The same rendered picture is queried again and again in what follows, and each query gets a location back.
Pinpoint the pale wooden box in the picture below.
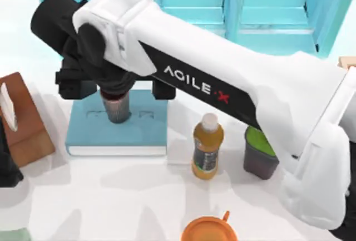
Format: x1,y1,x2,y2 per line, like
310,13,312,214
337,56,356,71

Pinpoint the white flat piece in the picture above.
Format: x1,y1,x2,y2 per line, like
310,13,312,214
0,82,19,131

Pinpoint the pale green object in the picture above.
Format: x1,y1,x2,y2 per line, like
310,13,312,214
0,228,32,241

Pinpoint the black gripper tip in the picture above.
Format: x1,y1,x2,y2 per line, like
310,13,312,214
0,117,24,188

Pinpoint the orange cup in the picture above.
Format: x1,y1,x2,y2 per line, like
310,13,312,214
181,210,239,241

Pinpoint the grey can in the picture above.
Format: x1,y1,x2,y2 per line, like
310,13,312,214
101,90,132,124

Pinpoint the brown wooden board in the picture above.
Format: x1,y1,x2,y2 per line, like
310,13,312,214
0,71,56,169

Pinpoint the blue book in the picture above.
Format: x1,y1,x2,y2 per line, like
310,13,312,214
65,88,171,158

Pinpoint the orange juice bottle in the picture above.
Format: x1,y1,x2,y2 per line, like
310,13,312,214
191,112,225,181

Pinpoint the dark grey cup green inside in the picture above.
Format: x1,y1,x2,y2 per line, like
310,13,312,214
243,126,280,180

